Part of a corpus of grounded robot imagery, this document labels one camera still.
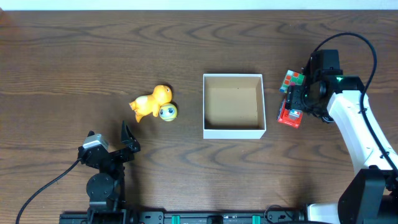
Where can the yellow ball with face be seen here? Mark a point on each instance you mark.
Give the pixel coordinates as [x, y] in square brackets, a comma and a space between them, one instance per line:
[168, 112]

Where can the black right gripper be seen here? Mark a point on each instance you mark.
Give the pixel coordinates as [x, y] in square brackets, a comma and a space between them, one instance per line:
[290, 98]

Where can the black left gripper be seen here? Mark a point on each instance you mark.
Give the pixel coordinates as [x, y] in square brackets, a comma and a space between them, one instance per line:
[115, 155]

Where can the multicolour puzzle cube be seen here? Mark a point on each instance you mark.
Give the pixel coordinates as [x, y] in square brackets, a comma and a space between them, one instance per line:
[291, 78]

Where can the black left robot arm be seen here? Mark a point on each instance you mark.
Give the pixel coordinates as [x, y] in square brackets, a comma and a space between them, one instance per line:
[106, 189]

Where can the white cardboard box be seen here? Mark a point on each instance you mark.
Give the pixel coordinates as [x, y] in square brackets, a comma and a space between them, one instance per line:
[233, 106]

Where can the red toy robot figure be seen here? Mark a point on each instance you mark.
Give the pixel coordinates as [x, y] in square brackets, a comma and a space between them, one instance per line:
[291, 118]

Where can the black mounting rail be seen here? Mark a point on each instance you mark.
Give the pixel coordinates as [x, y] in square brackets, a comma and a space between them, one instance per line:
[158, 217]

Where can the orange dinosaur toy figure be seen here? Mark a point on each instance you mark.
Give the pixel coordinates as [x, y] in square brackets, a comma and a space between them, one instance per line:
[147, 104]

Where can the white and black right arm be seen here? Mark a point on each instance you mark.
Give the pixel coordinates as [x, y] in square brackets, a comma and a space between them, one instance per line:
[371, 197]

